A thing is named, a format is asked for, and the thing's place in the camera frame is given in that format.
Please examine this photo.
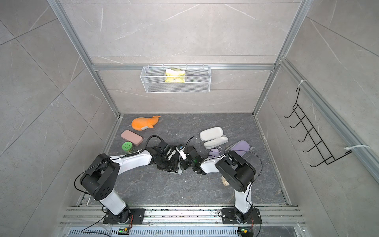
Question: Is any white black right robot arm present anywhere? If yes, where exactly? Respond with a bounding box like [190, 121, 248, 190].
[181, 140, 256, 214]

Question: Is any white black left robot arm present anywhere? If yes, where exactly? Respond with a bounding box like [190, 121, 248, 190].
[80, 141, 178, 216]

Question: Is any purple folded umbrella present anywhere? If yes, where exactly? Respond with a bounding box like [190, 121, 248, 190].
[208, 148, 220, 159]

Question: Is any white zippered umbrella sleeve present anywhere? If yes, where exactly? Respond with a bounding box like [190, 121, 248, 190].
[199, 127, 229, 149]

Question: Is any purple zippered umbrella sleeve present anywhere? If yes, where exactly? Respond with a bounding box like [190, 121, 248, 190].
[225, 140, 251, 157]

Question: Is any pink hard case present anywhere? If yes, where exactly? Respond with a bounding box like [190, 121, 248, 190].
[121, 130, 143, 146]

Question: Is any green lidded air freshener can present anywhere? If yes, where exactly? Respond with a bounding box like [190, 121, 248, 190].
[121, 141, 134, 154]

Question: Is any orange plush whale toy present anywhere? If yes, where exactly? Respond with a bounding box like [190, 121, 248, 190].
[131, 116, 160, 131]

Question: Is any yellow packet in basket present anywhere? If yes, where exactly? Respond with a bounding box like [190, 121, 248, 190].
[165, 69, 187, 83]

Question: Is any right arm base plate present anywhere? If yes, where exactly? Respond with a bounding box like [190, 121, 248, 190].
[221, 207, 262, 225]

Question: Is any white wire wall basket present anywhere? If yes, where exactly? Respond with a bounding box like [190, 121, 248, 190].
[140, 65, 212, 93]

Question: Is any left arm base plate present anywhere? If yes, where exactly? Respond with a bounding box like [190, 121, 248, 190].
[103, 208, 146, 225]

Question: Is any aluminium mounting rail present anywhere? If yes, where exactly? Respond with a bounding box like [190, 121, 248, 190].
[57, 204, 310, 237]

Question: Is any black wire hook rack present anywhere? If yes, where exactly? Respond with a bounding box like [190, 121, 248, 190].
[285, 87, 352, 168]

